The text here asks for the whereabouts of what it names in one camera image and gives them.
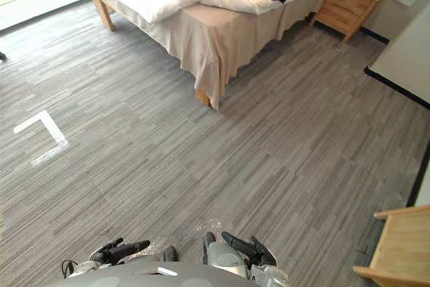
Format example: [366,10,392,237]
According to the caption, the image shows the white floor tape mark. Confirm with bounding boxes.
[13,110,70,167]

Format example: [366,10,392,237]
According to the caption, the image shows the dark robot left foot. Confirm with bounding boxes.
[163,245,178,263]

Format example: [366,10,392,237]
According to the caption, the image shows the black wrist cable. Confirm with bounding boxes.
[60,259,75,279]

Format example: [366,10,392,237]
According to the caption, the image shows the wooden bed frame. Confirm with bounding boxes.
[89,0,213,108]

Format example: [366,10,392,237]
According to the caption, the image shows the grey robot torso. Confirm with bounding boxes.
[43,260,266,287]

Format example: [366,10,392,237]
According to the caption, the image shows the light wooden furniture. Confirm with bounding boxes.
[352,204,430,287]

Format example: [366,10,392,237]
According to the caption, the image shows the wooden nightstand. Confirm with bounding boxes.
[310,0,391,44]

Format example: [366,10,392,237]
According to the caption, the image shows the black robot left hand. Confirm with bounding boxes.
[89,237,151,265]

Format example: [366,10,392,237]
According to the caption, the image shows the beige bed sheet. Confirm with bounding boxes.
[87,0,347,111]

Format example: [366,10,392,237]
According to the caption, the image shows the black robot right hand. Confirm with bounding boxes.
[221,231,278,270]

